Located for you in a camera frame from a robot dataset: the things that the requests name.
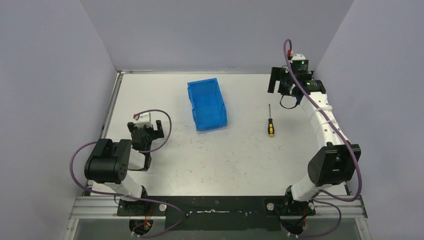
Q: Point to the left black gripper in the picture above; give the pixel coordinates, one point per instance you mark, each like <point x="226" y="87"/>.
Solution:
<point x="145" y="128"/>

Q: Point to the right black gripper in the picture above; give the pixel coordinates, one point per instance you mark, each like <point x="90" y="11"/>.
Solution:
<point x="277" y="75"/>

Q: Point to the black yellow handled screwdriver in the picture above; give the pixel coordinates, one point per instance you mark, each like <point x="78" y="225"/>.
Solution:
<point x="270" y="127"/>

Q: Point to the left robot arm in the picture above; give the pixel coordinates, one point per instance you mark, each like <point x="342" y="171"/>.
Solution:
<point x="110" y="162"/>

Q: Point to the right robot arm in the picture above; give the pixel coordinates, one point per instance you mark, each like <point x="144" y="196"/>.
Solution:
<point x="336" y="159"/>

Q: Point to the blue plastic bin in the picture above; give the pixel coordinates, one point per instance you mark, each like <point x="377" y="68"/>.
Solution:
<point x="208" y="107"/>

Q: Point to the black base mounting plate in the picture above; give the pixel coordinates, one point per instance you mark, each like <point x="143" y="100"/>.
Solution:
<point x="219" y="213"/>

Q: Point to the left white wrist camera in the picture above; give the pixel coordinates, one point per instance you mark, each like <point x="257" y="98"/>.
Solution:
<point x="143" y="120"/>

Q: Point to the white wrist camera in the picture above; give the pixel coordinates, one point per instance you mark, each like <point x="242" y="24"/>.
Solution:
<point x="292" y="56"/>
<point x="143" y="120"/>

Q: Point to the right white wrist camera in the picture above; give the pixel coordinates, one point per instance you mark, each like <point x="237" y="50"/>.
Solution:
<point x="292" y="56"/>

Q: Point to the aluminium front rail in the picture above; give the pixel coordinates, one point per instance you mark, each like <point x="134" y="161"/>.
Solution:
<point x="105" y="207"/>

